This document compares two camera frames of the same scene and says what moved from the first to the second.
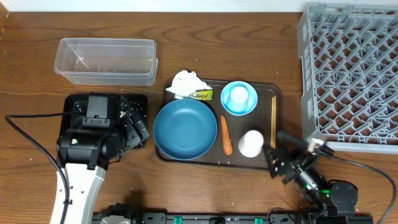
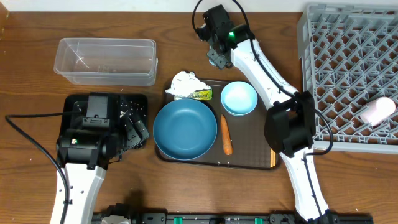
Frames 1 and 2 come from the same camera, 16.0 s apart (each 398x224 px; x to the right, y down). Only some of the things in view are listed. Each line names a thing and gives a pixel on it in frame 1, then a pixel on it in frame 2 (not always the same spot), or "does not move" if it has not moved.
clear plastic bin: (107, 61) does not move
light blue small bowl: (239, 98) does not move
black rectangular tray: (136, 104) does not move
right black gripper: (293, 163) -> (214, 55)
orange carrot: (226, 135) does not move
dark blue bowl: (185, 129) does not move
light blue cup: (237, 99) -> (210, 61)
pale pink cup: (250, 144) -> (379, 111)
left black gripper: (137, 134) does not move
